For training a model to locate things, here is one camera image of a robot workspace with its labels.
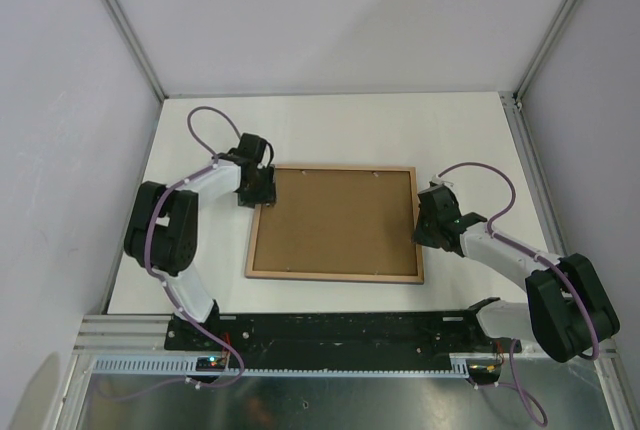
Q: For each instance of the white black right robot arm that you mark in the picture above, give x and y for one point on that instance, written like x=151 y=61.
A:
x=567 y=312

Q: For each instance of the aluminium rail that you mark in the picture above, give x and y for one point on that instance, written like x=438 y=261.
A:
x=120 y=332
x=534 y=174

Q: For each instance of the left aluminium corner post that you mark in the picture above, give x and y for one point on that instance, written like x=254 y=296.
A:
x=133 y=44

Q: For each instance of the aluminium front rail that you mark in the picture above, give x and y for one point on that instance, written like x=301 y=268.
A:
x=120 y=332

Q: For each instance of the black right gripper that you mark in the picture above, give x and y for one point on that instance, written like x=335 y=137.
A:
x=420 y=237

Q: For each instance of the right side aluminium rail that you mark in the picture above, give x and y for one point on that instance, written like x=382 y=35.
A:
x=534 y=174

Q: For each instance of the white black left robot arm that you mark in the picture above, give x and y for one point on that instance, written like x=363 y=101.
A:
x=162 y=233

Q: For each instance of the aluminium corner post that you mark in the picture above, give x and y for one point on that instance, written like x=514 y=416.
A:
x=133 y=44
x=551 y=37

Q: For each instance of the brown cardboard backing board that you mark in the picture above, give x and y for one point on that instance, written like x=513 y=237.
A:
x=335 y=222

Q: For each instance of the wooden picture frame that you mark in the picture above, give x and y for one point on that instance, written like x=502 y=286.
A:
x=250 y=260

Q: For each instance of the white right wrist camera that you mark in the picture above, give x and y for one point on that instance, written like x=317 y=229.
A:
x=436 y=180

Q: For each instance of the right aluminium corner post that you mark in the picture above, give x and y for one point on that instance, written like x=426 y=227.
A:
x=551 y=37

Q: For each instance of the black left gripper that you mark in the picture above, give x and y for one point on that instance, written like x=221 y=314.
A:
x=266 y=195

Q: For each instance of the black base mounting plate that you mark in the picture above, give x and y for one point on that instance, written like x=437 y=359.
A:
x=345 y=356

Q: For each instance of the grey slotted cable duct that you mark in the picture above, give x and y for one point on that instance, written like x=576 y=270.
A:
x=207 y=366

